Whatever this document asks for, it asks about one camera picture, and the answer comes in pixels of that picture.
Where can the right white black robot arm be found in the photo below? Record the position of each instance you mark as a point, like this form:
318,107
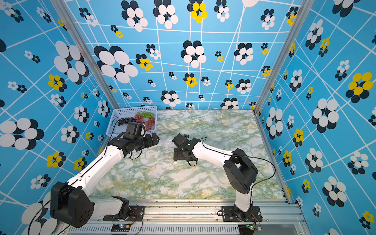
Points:
239,169

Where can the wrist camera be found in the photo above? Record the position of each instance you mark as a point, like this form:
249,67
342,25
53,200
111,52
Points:
180,141
135,130

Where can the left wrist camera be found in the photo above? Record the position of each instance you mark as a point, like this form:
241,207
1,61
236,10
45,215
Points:
135,130

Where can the left green circuit board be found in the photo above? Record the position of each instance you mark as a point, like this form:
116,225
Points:
120,228

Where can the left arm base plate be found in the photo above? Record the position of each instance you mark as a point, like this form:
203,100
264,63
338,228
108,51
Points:
131,214

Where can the black grape bunch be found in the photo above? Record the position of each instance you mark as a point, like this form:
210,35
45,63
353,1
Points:
125,120

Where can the green circuit board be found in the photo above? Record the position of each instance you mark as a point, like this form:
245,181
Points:
247,229
120,228

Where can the right green circuit board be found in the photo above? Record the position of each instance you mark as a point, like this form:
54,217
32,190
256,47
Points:
247,229

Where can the aluminium front rail frame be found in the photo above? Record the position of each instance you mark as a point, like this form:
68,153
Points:
199,217

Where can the red grape bunch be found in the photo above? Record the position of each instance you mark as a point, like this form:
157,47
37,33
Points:
140,119
150,124

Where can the red grape bunch left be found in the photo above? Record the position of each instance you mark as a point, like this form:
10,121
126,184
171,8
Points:
140,119

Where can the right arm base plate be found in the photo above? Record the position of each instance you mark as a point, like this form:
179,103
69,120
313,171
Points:
233,214

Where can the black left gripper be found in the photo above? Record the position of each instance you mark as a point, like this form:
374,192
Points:
151,142

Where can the red grape bunch right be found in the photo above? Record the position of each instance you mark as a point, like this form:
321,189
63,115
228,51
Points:
150,124

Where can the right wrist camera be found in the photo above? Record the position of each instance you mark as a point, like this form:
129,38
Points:
180,141

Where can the green grape bunch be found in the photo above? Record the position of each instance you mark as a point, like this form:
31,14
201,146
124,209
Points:
146,114

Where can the light blue perforated plastic basket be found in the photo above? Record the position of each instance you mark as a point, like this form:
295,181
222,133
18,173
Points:
113,128

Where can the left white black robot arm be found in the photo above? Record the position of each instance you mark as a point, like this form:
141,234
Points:
70,201

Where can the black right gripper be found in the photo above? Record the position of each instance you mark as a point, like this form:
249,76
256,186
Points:
177,154

